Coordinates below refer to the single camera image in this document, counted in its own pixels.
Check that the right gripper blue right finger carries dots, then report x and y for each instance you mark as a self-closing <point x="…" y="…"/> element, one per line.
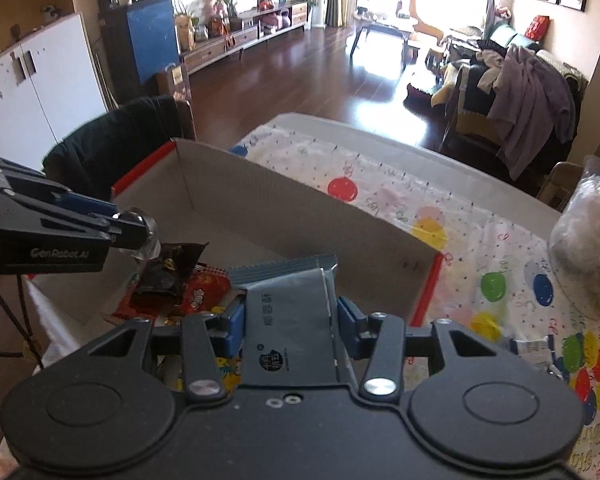
<point x="378" y="340"/>

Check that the black cloth on chair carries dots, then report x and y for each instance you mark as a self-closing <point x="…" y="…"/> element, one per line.
<point x="115" y="145"/>

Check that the coffee table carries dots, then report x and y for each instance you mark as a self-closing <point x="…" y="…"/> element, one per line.
<point x="400" y="26"/>

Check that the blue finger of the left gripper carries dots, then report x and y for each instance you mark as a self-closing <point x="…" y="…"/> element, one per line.
<point x="82" y="204"/>

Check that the white cupboard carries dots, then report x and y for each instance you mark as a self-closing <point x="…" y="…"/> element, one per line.
<point x="48" y="89"/>

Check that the blue front cabinet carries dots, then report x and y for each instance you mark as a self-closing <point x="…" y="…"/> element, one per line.
<point x="140" y="42"/>

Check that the clear tub with plastic bag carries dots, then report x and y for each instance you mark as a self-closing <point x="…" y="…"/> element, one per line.
<point x="574" y="245"/>

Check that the white blue snack packet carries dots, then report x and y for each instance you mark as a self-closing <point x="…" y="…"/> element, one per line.
<point x="538" y="352"/>

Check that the red cardboard box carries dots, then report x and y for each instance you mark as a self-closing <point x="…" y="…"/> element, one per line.
<point x="244" y="214"/>

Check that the black yellow snack packet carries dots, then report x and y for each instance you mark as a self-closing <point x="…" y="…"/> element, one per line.
<point x="165" y="277"/>

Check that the wooden chair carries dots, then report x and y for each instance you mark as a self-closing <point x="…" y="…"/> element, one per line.
<point x="180" y="115"/>

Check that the long tv console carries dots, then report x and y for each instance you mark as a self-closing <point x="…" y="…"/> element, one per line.
<point x="247" y="30"/>

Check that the balloon birthday tablecloth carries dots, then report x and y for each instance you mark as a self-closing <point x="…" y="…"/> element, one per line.
<point x="113" y="406"/>

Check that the yellow minion snack packet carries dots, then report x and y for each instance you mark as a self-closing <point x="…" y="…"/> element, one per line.
<point x="231" y="372"/>

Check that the red checkered snack packet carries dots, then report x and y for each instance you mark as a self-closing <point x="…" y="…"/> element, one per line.
<point x="203" y="291"/>

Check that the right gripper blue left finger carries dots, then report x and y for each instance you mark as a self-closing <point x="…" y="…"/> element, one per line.
<point x="206" y="337"/>

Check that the purple clothes pile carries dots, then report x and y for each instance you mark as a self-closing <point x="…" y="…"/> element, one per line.
<point x="533" y="103"/>

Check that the grey blue snack packet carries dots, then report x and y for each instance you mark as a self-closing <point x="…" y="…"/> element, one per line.
<point x="291" y="327"/>

